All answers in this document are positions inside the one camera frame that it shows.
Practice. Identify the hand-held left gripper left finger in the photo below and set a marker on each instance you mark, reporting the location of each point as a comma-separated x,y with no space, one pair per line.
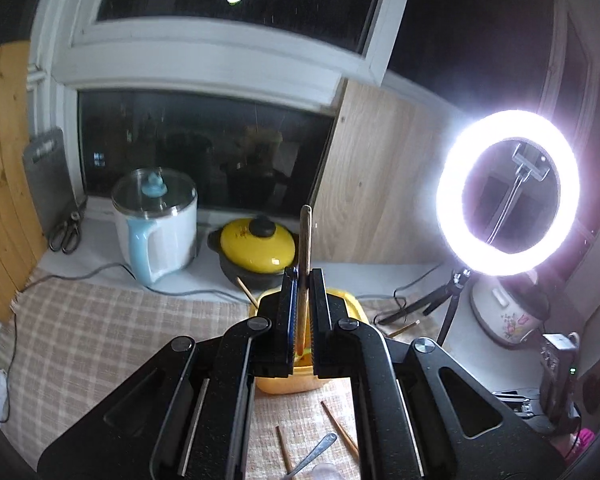
287,330

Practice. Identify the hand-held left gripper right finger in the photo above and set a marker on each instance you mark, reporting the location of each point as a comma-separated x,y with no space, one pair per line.
320,330

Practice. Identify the yellow plastic container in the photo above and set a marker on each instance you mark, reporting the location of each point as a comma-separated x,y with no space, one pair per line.
280,382

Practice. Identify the red-tipped wooden chopstick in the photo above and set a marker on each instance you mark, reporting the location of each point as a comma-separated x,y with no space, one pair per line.
340,430
402,329
246,290
283,450
306,240

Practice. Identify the pink clothing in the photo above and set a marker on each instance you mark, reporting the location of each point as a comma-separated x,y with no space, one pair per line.
582,440

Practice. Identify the white floral rice cooker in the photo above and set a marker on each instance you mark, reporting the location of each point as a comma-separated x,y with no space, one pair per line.
500,310

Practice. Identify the black pot with yellow lid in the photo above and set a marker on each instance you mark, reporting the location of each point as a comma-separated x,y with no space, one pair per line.
250,247

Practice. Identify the black tripod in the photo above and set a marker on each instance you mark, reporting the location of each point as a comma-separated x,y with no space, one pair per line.
461,277

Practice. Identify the light wood panel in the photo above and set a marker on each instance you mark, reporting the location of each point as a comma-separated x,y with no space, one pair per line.
380,185

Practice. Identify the plaid table cloth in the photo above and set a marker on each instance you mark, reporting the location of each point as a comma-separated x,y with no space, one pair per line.
105,335

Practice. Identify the phone holder clamp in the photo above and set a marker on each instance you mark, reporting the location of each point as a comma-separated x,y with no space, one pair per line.
530,167

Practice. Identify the black scissors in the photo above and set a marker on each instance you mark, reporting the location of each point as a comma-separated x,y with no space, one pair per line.
67,235

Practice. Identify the grey cutting board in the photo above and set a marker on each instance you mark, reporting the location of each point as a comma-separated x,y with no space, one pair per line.
47,180

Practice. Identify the pine plank board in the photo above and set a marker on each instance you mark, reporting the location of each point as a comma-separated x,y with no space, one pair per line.
5,160

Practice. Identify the white window frame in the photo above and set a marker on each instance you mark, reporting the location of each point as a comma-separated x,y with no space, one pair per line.
205,55

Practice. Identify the white wall pipes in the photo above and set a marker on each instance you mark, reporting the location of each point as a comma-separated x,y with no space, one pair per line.
36,77

